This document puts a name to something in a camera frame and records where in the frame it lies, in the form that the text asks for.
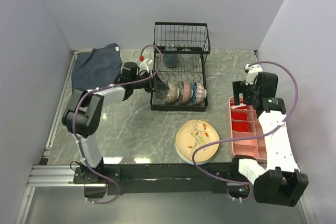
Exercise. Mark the blue scale pattern bowl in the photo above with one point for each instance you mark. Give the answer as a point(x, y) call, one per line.
point(172, 94)

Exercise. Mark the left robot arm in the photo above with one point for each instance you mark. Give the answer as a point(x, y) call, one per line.
point(83, 112)

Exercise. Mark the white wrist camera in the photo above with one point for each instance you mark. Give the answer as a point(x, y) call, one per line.
point(252, 73)
point(145, 63)

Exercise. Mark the blue patterned bowl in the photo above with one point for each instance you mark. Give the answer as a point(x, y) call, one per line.
point(199, 93)

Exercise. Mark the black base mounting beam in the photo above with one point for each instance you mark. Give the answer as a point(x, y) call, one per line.
point(158, 178)

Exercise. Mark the red item in tray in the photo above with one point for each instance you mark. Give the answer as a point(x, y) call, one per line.
point(240, 106)

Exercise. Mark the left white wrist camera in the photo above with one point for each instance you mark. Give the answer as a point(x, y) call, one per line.
point(145, 63)

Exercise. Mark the beige bird pattern plate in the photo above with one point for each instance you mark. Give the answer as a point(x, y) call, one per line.
point(194, 134)

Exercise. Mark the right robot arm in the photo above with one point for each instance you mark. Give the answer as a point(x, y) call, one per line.
point(280, 182)

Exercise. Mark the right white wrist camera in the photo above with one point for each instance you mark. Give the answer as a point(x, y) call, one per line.
point(252, 73)

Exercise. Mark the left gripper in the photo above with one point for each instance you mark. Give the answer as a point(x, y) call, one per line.
point(159, 85)

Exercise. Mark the dark blue cloth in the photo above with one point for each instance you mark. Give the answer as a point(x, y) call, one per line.
point(97, 68)

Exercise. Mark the clear glass cup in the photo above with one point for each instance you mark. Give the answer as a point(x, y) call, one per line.
point(186, 54)

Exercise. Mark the pink compartment tray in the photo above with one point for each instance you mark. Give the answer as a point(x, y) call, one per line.
point(251, 144)

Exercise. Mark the pink floral leaf-pattern bowl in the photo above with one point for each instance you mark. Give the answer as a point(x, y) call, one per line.
point(185, 92)

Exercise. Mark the black wire dish rack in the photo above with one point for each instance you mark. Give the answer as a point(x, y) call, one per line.
point(194, 36)

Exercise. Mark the blue grey ceramic mug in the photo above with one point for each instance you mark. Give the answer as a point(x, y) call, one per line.
point(170, 59)

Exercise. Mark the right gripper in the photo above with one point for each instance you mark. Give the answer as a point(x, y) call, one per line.
point(238, 86)

